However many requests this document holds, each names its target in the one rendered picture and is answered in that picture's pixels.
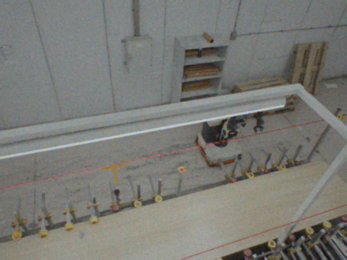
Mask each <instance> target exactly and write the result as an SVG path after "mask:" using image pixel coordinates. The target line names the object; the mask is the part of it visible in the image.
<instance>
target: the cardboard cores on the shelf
mask: <svg viewBox="0 0 347 260"><path fill-rule="evenodd" d="M205 53H215V48H214V47H205V48H202V53H201V54H205ZM186 55H198V49H189V50H185V56H186ZM217 71H218V68H217V67H215V65H212V63H203V64H196V65H185V66H184V72H183V76H186V78H187V77H202V76H212V75H217ZM209 82H211V79H210V80H195V81H190V82H182V84H181V92H187V91H193V90H200V89H205V88H211V87H212V84H209Z"/></svg>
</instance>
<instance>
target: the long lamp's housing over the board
mask: <svg viewBox="0 0 347 260"><path fill-rule="evenodd" d="M286 103H287V99H286V98H285V97H284V96H280V97H274V98H267V99H263V100H260V101H254V102H253V101H250V102H243V103H241V104H231V105H227V106H224V107H217V108H208V109H204V110H201V111H192V112H188V113H181V114H178V115H168V116H165V117H158V118H152V119H147V120H146V119H145V120H142V121H133V122H129V123H122V124H119V125H109V126H105V127H99V128H93V129H86V130H83V131H79V132H70V133H63V134H60V135H51V136H47V137H44V138H37V139H27V140H24V141H21V142H11V143H10V144H9V143H5V144H1V145H0V157H3V156H11V155H15V154H21V153H24V152H33V151H36V150H40V149H48V148H54V147H58V146H61V145H70V144H77V143H79V142H88V141H91V140H95V139H103V138H110V137H113V136H117V135H125V134H128V133H134V132H144V131H146V130H150V129H157V128H162V127H169V126H171V125H180V124H183V123H190V122H193V121H202V120H205V119H212V118H217V117H224V116H227V115H236V114H239V113H246V112H249V111H258V110H261V109H264V108H272V107H279V106H283V107H284V105H285V104H286Z"/></svg>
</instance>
